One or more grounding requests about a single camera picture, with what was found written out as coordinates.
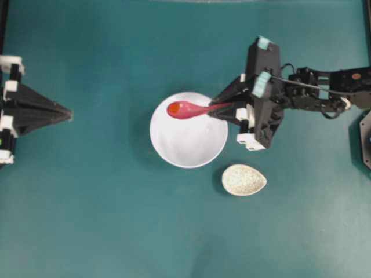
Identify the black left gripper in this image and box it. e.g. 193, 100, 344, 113
1, 55, 73, 165

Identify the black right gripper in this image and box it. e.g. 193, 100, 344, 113
208, 36, 284, 151

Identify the pink plastic soup spoon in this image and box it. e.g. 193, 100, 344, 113
166, 101, 232, 120

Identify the small red block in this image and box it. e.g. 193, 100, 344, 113
169, 104, 179, 114

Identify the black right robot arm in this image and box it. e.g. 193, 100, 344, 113
208, 36, 370, 151

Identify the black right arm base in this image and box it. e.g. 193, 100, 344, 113
348, 110, 370, 173

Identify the white ceramic bowl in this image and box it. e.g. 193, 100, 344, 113
150, 92, 228, 169

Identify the speckled beige spoon rest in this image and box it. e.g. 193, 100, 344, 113
221, 164, 267, 197

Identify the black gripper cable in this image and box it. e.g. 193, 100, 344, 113
271, 75, 357, 96

